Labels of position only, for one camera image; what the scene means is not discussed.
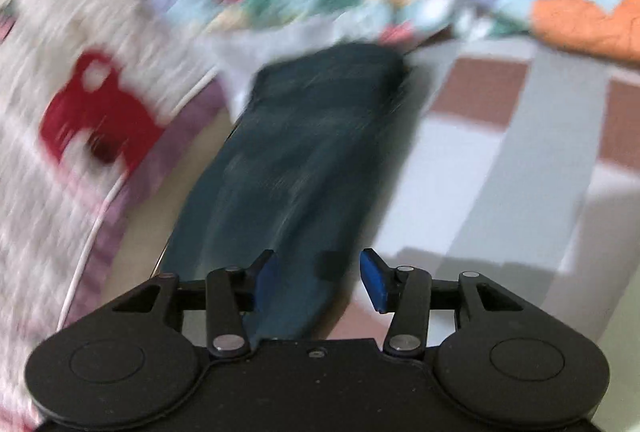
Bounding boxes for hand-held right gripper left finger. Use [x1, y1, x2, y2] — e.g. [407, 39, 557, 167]
[112, 250, 277, 359]

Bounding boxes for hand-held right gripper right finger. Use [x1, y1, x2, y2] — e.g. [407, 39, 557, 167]
[360, 249, 527, 357]

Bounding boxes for dark blue jeans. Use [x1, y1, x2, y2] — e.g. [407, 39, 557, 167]
[160, 42, 418, 345]

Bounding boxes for checked printed mat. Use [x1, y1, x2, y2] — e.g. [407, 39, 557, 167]
[320, 37, 640, 350]

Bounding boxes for white scalloped cloth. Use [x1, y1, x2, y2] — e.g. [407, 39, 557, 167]
[207, 19, 333, 113]

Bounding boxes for white bear quilt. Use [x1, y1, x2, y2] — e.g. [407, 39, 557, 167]
[0, 0, 228, 432]

